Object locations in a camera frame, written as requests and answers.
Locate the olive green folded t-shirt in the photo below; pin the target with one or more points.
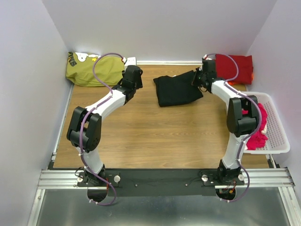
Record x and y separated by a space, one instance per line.
90 70

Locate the white plastic basket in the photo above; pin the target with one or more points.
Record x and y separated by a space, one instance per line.
277 142

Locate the aluminium frame rail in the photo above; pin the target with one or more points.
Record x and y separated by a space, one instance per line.
267 198

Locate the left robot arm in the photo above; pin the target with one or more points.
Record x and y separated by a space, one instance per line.
84 131

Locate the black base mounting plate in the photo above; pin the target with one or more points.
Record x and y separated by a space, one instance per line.
160 182

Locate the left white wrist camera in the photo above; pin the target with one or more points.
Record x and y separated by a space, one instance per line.
129 61

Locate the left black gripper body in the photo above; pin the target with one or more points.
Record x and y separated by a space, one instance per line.
138 84

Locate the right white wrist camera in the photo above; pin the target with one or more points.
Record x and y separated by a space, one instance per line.
206 56

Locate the red folded t-shirt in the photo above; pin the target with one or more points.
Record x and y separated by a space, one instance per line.
226 69

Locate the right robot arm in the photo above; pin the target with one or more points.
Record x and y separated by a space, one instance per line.
243 119

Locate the pink t-shirt in basket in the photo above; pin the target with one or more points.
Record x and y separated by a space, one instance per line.
264 116

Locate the orange folded t-shirt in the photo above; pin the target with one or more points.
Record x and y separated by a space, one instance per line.
242 83

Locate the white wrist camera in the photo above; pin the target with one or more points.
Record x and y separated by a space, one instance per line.
206 56
129 61

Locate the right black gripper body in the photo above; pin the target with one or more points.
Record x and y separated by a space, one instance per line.
200 76

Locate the black floral t-shirt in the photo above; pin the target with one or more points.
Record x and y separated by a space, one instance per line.
176 90

